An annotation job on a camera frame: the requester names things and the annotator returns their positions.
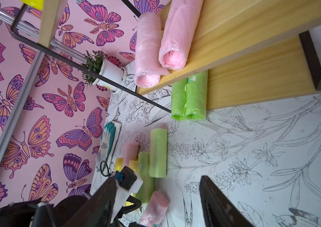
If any wooden three-tier shelf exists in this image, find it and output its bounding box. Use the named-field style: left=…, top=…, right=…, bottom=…
left=133, top=1, right=321, bottom=110

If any pink roll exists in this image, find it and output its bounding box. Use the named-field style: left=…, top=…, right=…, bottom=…
left=134, top=12, right=169, bottom=88
left=159, top=0, right=204, bottom=71
left=123, top=141, right=139, bottom=166
left=138, top=191, right=170, bottom=227

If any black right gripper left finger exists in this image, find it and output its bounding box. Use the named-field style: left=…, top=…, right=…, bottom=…
left=64, top=176, right=117, bottom=227

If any green grey work glove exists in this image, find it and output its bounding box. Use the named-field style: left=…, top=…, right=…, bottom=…
left=96, top=121, right=122, bottom=177

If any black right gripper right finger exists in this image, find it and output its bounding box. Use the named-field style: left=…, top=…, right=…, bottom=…
left=199, top=176, right=252, bottom=227

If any potted green plant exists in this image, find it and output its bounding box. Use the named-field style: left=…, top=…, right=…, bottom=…
left=82, top=51, right=126, bottom=93

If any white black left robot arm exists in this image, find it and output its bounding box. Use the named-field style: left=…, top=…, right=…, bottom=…
left=0, top=195, right=88, bottom=227

